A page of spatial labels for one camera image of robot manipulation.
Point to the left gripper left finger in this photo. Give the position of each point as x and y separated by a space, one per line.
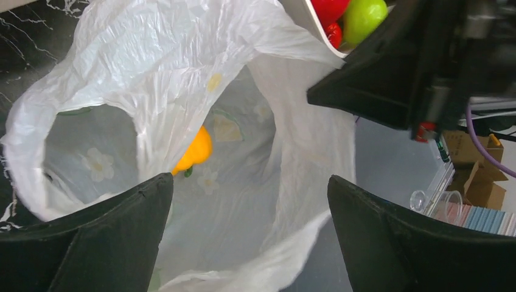
109 246

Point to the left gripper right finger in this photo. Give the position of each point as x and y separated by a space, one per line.
387 247

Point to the white fruit basket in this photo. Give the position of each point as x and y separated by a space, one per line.
303 14

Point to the white plastic grocery bag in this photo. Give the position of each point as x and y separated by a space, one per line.
125 103

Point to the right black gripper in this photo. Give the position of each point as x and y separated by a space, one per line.
473 58

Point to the red pomegranate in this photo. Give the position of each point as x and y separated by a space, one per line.
328 11

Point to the orange yellow bell pepper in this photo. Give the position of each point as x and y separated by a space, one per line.
198 152

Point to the green lime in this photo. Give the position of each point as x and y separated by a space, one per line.
361 18

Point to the small red fruit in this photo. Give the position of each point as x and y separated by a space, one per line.
334 34

